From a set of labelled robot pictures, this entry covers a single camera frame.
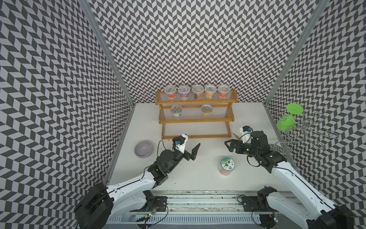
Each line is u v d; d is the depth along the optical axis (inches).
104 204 15.9
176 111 34.4
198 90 31.0
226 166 30.6
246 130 27.8
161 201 28.9
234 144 27.7
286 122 30.6
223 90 31.0
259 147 23.1
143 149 34.8
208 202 29.2
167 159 22.2
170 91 30.9
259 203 26.2
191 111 34.5
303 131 76.9
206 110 34.8
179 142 24.3
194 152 26.2
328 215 15.3
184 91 31.0
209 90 31.4
